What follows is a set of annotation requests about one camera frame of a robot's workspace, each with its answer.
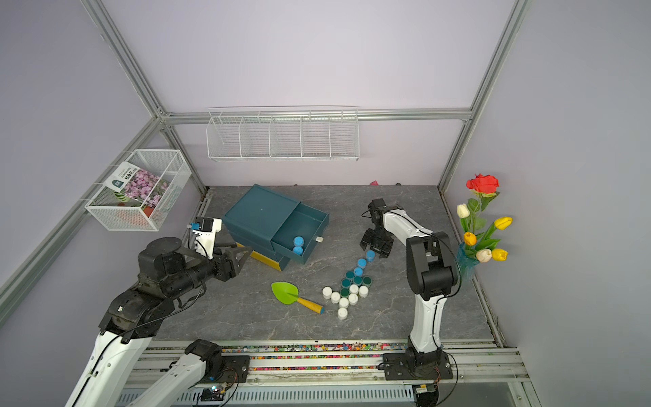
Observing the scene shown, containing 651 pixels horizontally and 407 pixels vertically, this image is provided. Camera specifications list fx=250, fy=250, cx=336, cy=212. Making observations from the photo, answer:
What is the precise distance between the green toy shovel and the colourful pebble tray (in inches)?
4.7

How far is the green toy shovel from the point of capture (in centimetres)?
86

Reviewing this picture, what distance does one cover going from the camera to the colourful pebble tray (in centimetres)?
77
